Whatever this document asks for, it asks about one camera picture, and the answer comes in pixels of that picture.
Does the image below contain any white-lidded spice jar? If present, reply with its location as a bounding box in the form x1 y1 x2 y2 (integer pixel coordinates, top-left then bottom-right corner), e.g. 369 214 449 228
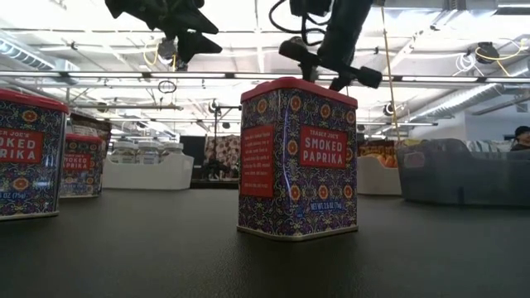
160 140 185 162
136 139 163 165
109 139 139 165

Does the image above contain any smoked paprika tin red lid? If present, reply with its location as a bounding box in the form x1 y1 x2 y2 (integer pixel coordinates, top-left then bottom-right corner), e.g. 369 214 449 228
236 76 359 243
0 88 70 222
59 132 104 199

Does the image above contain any long ceiling light rail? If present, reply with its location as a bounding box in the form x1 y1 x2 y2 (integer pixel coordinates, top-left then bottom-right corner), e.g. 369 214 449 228
0 70 530 84

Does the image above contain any black partition panel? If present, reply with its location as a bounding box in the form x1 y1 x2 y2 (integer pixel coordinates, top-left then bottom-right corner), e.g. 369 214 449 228
179 135 207 166

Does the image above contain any patterned backdrop cloth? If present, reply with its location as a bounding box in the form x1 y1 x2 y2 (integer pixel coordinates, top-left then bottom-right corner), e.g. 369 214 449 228
203 134 241 181

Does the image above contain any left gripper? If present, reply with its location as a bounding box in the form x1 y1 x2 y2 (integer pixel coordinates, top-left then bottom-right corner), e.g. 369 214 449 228
104 0 223 65

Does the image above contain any black ceiling cable reel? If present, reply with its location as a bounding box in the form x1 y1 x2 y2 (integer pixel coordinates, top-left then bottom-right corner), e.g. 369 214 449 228
475 41 501 65
157 36 190 71

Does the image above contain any person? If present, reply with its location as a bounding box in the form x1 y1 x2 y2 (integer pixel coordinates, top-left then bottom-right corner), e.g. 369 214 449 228
509 125 530 152

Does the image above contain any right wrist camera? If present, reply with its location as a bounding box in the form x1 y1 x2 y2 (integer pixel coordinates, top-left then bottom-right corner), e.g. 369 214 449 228
288 0 333 18

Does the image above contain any white plastic bin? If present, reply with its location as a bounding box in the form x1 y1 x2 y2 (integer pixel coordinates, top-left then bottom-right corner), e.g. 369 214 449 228
102 152 195 191
356 155 402 196

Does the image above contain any black stand frame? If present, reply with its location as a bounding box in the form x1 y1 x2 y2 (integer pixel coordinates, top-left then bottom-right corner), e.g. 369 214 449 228
210 99 242 181

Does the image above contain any grey translucent plastic bin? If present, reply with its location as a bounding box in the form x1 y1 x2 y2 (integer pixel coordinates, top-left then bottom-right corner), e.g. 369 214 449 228
395 138 530 208

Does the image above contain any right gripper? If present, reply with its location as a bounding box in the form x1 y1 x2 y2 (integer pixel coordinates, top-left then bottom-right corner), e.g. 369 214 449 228
278 24 383 93

